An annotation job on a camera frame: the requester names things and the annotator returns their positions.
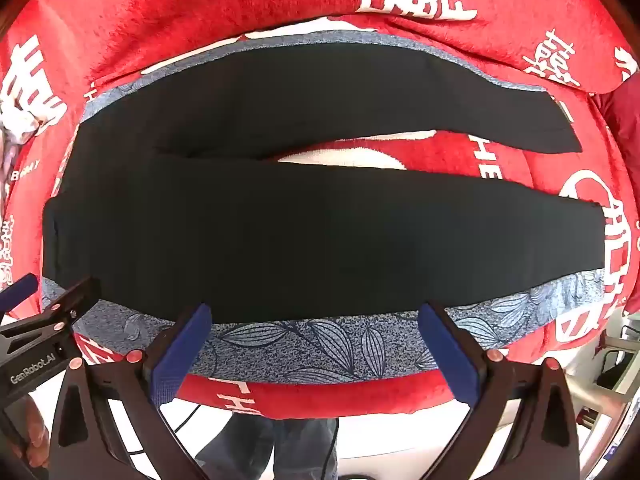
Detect person's left hand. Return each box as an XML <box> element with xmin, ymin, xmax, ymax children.
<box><xmin>21</xmin><ymin>399</ymin><xmax>52</xmax><ymax>469</ymax></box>

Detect blue-grey leaf patterned cloth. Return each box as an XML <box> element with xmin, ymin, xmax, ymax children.
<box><xmin>39</xmin><ymin>30</ymin><xmax>609</xmax><ymax>387</ymax></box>

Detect black cable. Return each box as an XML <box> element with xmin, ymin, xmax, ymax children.
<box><xmin>320</xmin><ymin>416</ymin><xmax>342</xmax><ymax>480</ymax></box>

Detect black pants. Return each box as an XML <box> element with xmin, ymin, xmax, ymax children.
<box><xmin>42</xmin><ymin>41</ymin><xmax>607</xmax><ymax>325</ymax></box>

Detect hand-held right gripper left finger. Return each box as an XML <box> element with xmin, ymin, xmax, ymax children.
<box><xmin>50</xmin><ymin>302</ymin><xmax>213</xmax><ymax>480</ymax></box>

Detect grey metal frame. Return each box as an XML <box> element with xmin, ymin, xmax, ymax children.
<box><xmin>572</xmin><ymin>327</ymin><xmax>640</xmax><ymax>433</ymax></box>

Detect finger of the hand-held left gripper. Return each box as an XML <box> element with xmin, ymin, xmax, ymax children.
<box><xmin>42</xmin><ymin>276</ymin><xmax>103</xmax><ymax>335</ymax></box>
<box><xmin>0</xmin><ymin>273</ymin><xmax>40</xmax><ymax>312</ymax></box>

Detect person's jeans legs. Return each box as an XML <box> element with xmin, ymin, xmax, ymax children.
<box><xmin>194</xmin><ymin>412</ymin><xmax>342</xmax><ymax>480</ymax></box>

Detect red printed blanket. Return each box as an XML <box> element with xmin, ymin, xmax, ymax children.
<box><xmin>0</xmin><ymin>0</ymin><xmax>640</xmax><ymax>421</ymax></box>

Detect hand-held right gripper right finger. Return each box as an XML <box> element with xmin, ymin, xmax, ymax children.
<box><xmin>418</xmin><ymin>302</ymin><xmax>582</xmax><ymax>480</ymax></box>

